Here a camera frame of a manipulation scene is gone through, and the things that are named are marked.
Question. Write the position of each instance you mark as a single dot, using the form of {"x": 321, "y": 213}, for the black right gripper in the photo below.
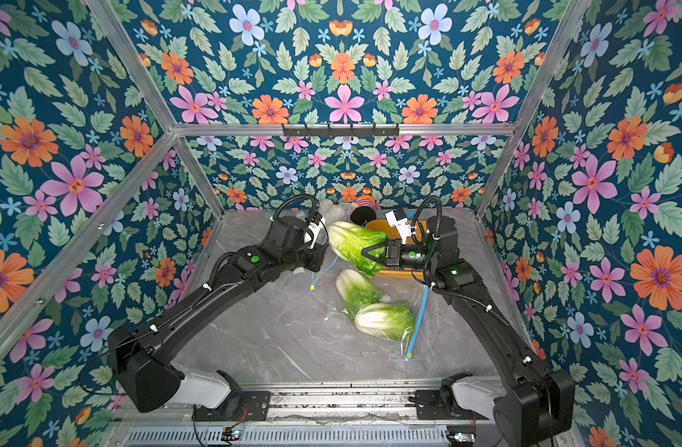
{"x": 390, "y": 254}

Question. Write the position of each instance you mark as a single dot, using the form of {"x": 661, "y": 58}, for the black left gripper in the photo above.
{"x": 317, "y": 253}

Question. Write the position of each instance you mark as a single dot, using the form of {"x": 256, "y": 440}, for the green chinese cabbage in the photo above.
{"x": 349, "y": 240}
{"x": 391, "y": 321}
{"x": 357, "y": 292}

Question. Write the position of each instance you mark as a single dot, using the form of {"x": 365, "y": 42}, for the clear zipper bag blue seal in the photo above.
{"x": 408, "y": 346}

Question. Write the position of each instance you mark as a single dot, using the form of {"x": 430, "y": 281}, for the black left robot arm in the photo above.
{"x": 142, "y": 359}

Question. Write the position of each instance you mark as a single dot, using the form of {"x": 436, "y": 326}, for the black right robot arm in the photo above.
{"x": 529, "y": 402}

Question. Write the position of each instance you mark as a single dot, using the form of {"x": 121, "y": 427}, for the yellow plastic tray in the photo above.
{"x": 402, "y": 255}

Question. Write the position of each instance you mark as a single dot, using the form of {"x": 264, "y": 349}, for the white plush bunny blue shirt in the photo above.
{"x": 332, "y": 212}

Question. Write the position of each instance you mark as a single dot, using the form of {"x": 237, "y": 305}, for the black striped plush toy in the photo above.
{"x": 364, "y": 210}

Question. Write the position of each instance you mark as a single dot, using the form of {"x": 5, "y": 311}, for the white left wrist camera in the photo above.
{"x": 313, "y": 232}

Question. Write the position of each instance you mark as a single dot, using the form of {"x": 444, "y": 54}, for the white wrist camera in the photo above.
{"x": 398, "y": 219}
{"x": 313, "y": 232}

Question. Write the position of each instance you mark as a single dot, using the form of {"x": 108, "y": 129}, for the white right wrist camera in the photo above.
{"x": 398, "y": 219}

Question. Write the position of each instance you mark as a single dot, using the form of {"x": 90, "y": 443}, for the black hook rail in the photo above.
{"x": 332, "y": 131}

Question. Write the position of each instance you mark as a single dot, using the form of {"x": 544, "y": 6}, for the aluminium mounting rail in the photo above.
{"x": 340, "y": 412}

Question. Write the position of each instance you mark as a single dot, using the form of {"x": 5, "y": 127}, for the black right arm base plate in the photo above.
{"x": 461, "y": 396}

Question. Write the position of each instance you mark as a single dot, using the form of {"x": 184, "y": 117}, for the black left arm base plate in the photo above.
{"x": 252, "y": 406}

